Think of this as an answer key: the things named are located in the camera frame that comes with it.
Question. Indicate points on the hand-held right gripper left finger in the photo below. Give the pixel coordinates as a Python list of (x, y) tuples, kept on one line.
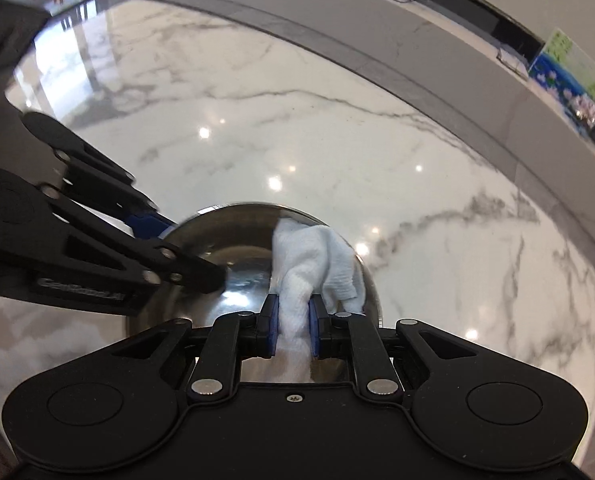
[(272, 325)]

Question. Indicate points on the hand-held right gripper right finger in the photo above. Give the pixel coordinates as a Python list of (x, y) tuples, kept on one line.
[(315, 330)]

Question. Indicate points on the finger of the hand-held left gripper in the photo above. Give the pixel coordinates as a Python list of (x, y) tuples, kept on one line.
[(197, 275), (147, 223)]

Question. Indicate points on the blue steel bowl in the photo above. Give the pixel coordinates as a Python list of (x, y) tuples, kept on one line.
[(237, 245)]

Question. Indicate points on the white cloth towel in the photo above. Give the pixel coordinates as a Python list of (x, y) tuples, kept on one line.
[(317, 255)]

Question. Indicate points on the grey notebook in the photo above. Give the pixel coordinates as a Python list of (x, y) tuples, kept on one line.
[(512, 60)]

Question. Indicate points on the pink flower box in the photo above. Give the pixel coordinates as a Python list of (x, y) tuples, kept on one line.
[(585, 109)]

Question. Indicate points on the lotus pond painting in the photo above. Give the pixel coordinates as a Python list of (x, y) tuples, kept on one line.
[(567, 62)]

